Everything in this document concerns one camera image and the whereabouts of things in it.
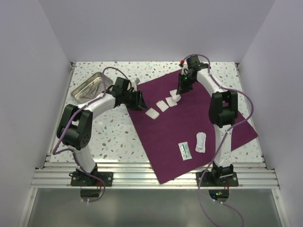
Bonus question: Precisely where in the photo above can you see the stainless steel tray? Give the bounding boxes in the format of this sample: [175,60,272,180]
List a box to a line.
[71,72,113,104]

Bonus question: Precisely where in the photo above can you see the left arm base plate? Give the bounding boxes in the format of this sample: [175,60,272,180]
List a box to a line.
[69,170,113,187]

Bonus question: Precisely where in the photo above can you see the aluminium rail frame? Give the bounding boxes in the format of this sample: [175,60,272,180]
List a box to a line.
[31,61,279,189]

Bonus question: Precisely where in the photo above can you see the purple cloth mat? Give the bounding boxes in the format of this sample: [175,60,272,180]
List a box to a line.
[126,68,258,184]

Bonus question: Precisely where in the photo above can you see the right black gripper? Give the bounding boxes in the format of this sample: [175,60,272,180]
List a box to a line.
[177,73,196,96]

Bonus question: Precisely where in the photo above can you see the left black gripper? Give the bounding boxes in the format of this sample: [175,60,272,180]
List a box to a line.
[122,89,148,111]

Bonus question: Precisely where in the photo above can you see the silver scissors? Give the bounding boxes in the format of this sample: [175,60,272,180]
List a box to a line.
[87,82,100,98]

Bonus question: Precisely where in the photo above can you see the white gauze pad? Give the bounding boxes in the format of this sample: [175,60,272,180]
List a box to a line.
[145,108,160,120]
[170,89,181,102]
[156,100,169,112]
[166,96,177,107]

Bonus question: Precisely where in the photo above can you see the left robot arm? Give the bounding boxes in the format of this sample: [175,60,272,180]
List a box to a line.
[56,77,147,186]

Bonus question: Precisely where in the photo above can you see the green white packet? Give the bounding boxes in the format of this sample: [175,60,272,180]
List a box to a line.
[178,142,192,161]

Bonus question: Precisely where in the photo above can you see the silver hemostat forceps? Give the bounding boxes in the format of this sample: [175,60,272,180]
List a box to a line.
[80,85,98,99]

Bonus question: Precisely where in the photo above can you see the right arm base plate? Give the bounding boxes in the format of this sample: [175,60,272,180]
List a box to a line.
[196,171,239,187]

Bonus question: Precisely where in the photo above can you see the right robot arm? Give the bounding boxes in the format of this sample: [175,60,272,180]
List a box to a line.
[176,54,239,187]

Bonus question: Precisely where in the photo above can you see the white blue sterile pouch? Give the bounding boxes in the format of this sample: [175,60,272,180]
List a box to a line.
[195,132,206,153]

